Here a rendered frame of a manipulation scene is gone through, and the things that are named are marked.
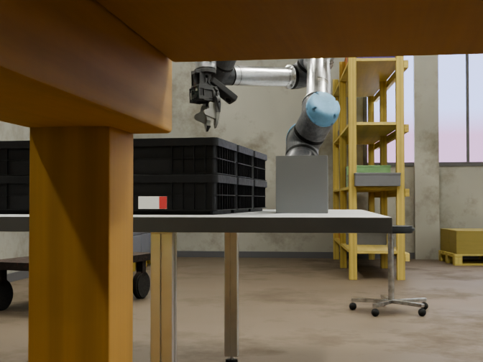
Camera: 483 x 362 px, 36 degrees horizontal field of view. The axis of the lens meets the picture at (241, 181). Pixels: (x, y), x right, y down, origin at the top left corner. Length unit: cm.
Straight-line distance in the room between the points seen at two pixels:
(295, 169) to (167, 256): 68
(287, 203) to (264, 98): 734
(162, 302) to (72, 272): 114
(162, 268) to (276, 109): 784
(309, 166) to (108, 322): 168
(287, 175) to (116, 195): 163
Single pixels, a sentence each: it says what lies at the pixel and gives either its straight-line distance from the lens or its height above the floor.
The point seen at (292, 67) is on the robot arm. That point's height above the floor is 126.
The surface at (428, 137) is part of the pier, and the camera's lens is 969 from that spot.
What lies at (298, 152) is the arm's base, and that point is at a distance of 254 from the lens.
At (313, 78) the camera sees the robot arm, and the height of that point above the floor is 118.
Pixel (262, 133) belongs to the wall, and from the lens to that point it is 975.
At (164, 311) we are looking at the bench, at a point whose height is 45.
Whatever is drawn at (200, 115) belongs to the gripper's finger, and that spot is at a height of 104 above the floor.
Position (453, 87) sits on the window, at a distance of 989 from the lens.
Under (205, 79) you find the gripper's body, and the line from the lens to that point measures 264.
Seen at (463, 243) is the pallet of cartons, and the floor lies 25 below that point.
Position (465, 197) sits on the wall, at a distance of 983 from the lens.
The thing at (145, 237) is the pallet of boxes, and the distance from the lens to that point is 841.
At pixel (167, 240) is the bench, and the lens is 200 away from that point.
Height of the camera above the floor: 74
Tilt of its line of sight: 2 degrees up
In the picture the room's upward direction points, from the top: straight up
